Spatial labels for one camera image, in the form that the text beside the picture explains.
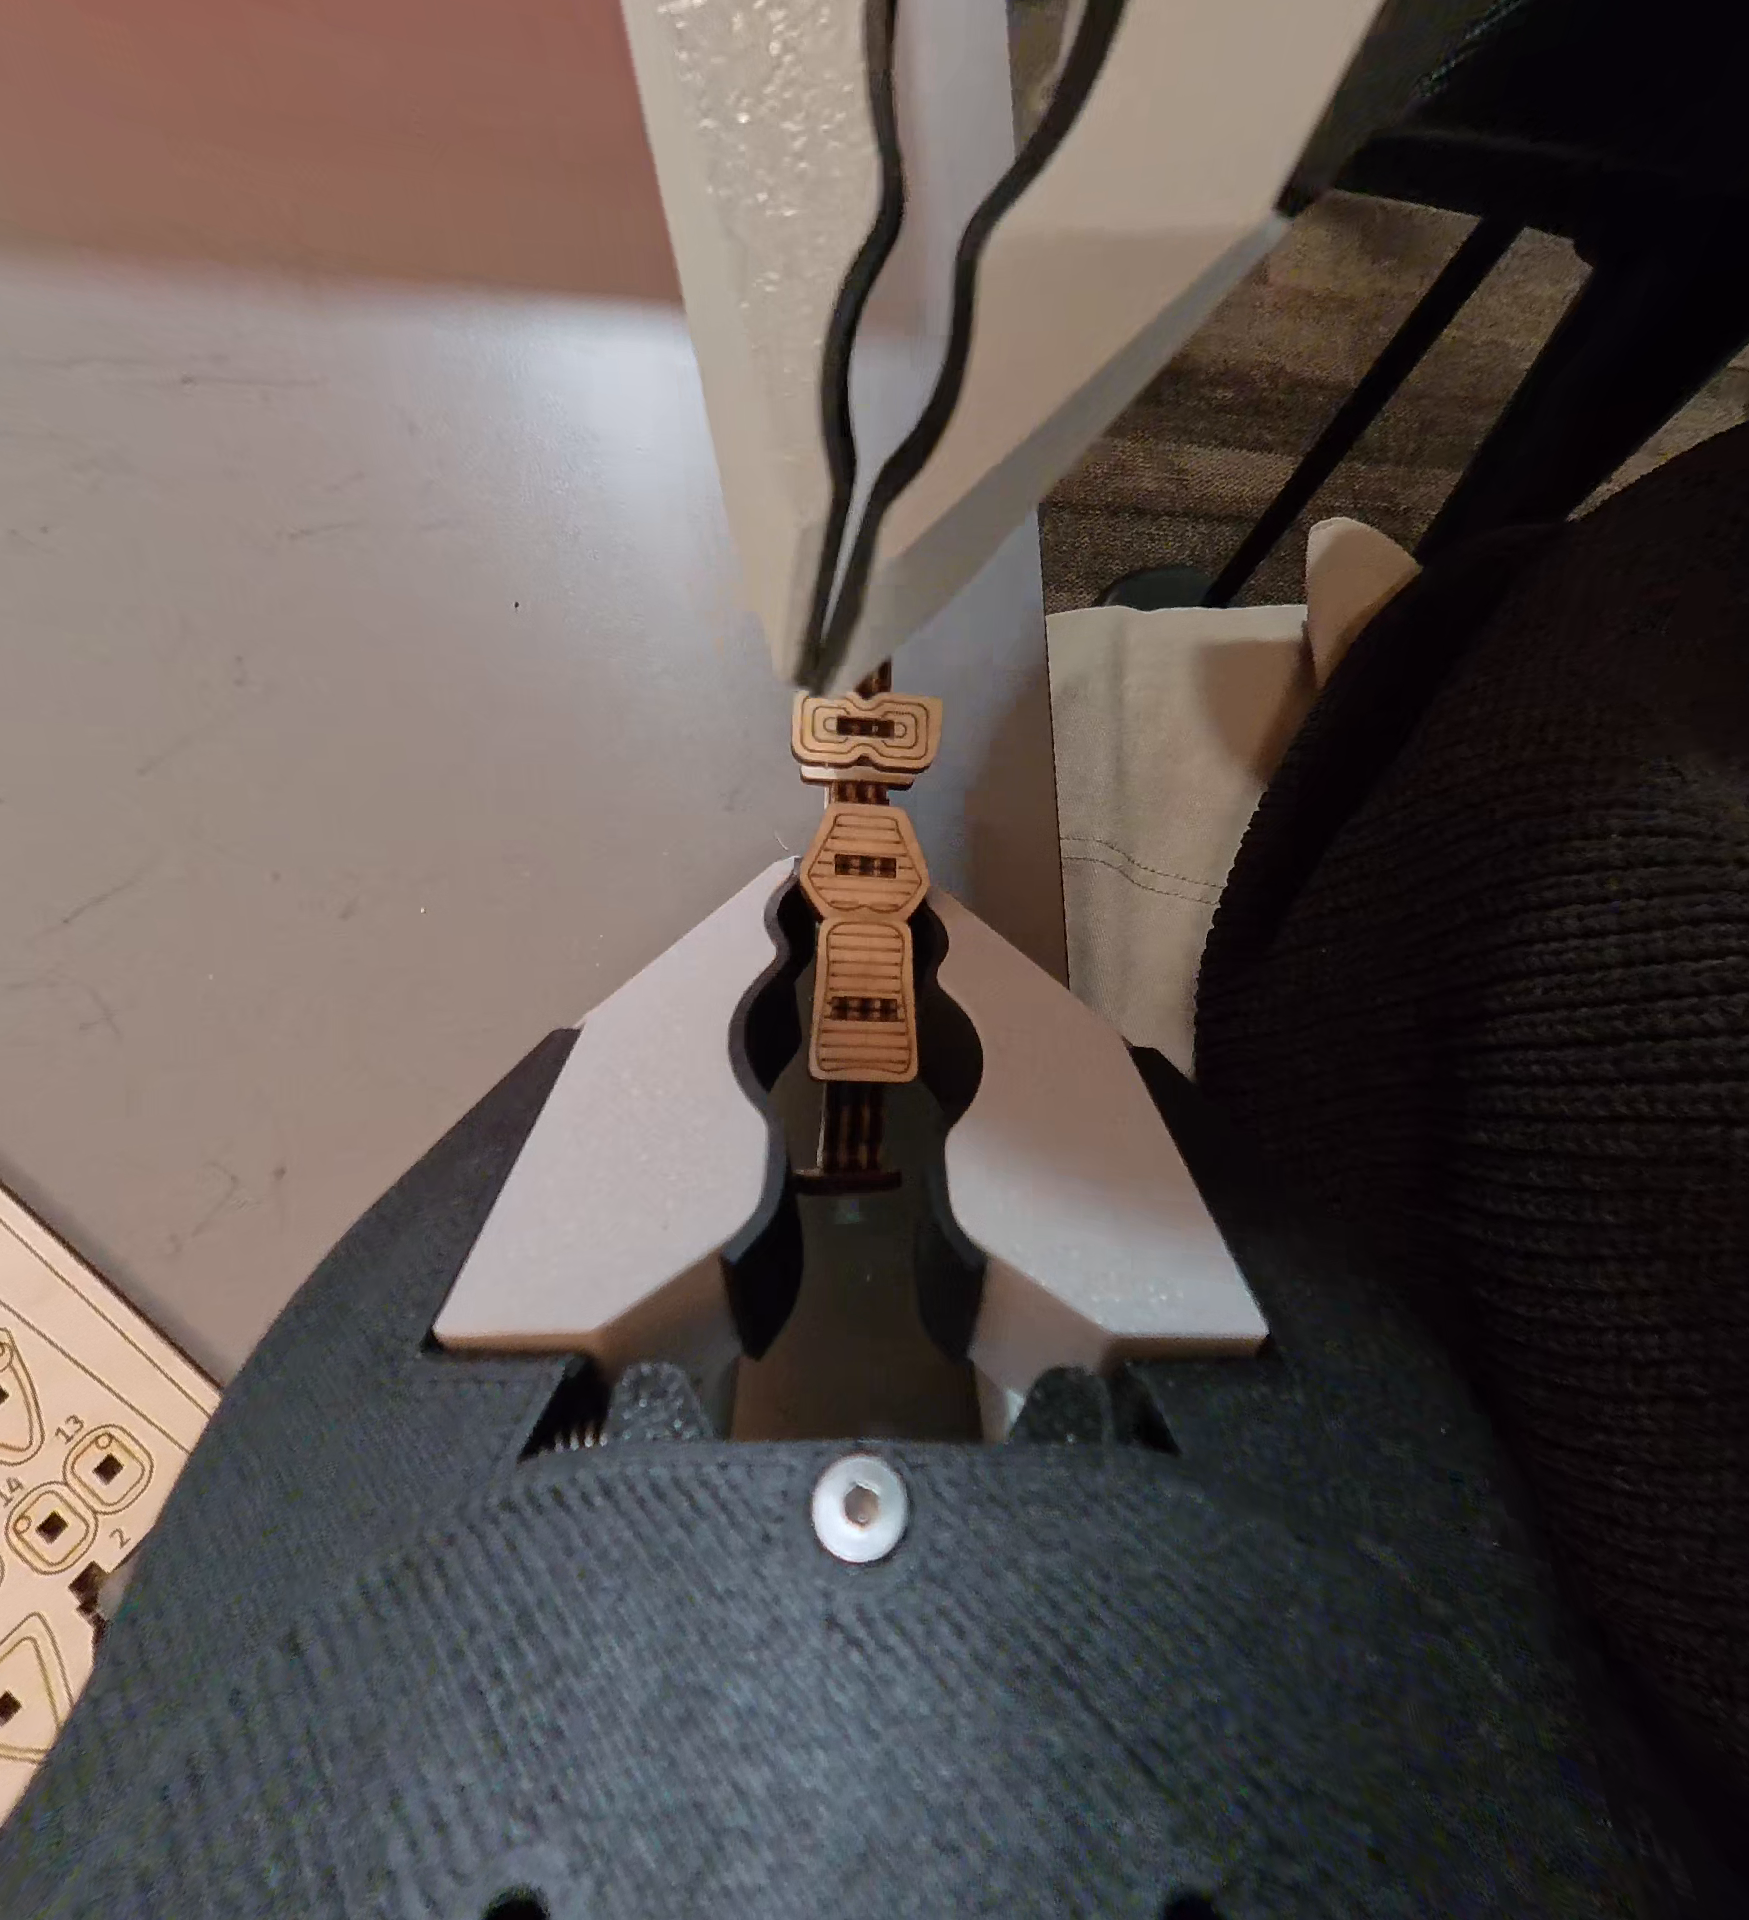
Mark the grey desk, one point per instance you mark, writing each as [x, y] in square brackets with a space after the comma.
[335, 676]

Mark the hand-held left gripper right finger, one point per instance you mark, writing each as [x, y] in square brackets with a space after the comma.
[1098, 1200]

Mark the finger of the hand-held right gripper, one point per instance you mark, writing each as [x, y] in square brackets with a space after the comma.
[1128, 254]
[754, 270]

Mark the wooden puzzle sheet with cutouts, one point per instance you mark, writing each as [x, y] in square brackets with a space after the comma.
[18, 1485]

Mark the person's beige trousers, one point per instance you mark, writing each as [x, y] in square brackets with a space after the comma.
[1158, 751]

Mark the person's black knit sweater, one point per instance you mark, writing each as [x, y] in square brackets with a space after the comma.
[1534, 1080]

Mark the black chair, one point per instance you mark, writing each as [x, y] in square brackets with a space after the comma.
[1608, 105]

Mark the small wooden model assembly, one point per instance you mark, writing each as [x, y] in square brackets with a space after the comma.
[862, 877]

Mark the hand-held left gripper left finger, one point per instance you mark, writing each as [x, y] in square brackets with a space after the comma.
[611, 1185]

